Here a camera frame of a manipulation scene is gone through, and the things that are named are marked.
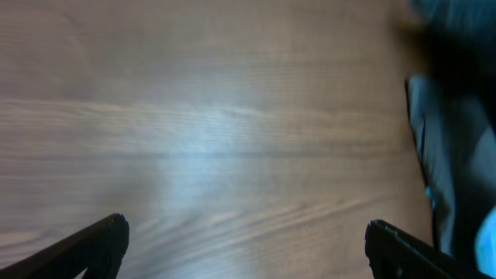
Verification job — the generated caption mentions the light blue denim jeans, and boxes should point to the light blue denim jeans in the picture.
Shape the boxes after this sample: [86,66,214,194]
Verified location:
[407,0,495,276]

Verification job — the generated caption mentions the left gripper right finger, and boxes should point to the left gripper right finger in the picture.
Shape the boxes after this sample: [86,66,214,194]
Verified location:
[365,219,490,279]

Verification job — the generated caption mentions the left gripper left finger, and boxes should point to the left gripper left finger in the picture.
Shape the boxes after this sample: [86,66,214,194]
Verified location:
[1,214,129,279]

